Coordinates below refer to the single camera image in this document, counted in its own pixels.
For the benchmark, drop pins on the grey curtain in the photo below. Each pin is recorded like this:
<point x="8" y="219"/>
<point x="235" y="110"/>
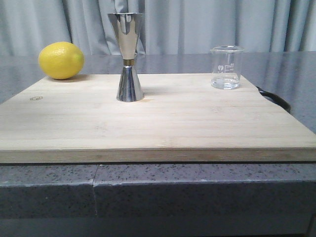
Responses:
<point x="170" y="26"/>

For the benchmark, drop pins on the yellow lemon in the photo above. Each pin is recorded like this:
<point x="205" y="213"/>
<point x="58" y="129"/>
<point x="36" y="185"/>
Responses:
<point x="61" y="60"/>

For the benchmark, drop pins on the silver double jigger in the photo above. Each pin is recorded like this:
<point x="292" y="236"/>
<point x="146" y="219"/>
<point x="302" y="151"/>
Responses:
<point x="127" y="28"/>

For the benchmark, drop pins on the light wooden cutting board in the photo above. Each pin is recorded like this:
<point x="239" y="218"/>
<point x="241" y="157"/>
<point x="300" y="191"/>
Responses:
<point x="181" y="118"/>

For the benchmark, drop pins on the clear glass beaker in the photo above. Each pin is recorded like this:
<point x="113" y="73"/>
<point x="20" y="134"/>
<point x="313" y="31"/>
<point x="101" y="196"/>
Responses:
<point x="226" y="66"/>

